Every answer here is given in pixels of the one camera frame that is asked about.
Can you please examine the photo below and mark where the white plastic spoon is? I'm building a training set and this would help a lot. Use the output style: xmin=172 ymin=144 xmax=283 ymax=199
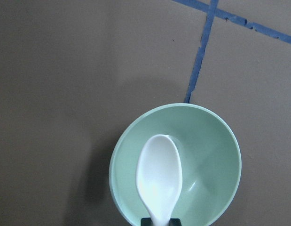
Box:
xmin=135 ymin=134 xmax=182 ymax=226

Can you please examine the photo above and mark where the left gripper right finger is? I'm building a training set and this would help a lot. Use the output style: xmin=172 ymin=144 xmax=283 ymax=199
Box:
xmin=168 ymin=218 xmax=181 ymax=226

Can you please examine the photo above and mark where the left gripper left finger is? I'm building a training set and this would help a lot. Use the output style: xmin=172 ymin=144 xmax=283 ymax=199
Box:
xmin=140 ymin=218 xmax=153 ymax=226

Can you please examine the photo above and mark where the light green bowl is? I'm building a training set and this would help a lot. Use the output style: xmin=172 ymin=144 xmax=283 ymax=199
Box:
xmin=109 ymin=103 xmax=242 ymax=226

